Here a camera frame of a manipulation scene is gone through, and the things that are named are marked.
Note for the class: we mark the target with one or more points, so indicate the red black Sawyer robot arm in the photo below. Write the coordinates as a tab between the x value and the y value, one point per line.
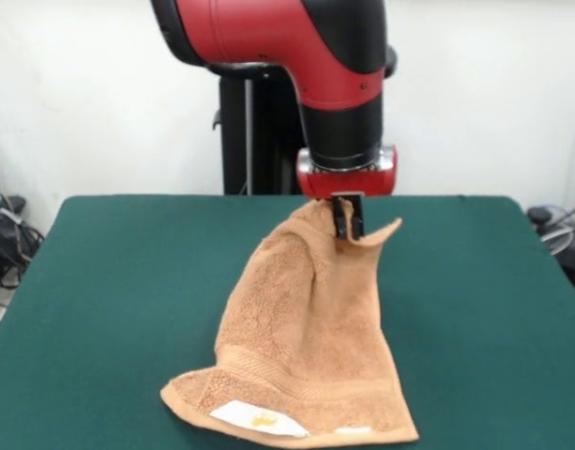
268	33

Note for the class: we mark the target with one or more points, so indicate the dark green table cloth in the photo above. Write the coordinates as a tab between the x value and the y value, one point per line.
127	281

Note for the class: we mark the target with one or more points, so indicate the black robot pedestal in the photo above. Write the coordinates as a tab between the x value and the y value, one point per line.
259	140

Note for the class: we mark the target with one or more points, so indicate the black oval device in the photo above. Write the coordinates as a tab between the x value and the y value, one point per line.
540	214

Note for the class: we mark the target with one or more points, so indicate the tan terry towel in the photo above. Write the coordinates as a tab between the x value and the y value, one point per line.
306	328

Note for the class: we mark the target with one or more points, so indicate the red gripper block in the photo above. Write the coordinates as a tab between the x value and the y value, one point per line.
348	184

